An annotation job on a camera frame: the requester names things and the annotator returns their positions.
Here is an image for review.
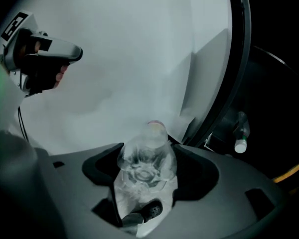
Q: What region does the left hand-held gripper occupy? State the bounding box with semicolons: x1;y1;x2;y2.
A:
1;11;83;97

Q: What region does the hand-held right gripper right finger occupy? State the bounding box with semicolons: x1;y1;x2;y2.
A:
151;144;290;239

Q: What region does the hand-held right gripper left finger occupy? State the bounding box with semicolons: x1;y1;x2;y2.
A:
39;143;124;234

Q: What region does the white-capped bottle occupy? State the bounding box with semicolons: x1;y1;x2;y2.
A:
233;111;252;154

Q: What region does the clear plastic bottle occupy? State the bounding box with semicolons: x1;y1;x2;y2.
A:
116;119;178;193

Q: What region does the person's left hand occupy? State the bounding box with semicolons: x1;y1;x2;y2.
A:
19;40;68;89

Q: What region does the person's right shoe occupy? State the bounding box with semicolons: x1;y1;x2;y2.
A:
122;200;164;230

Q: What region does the black mini fridge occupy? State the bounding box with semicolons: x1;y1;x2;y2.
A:
180;0;299;196

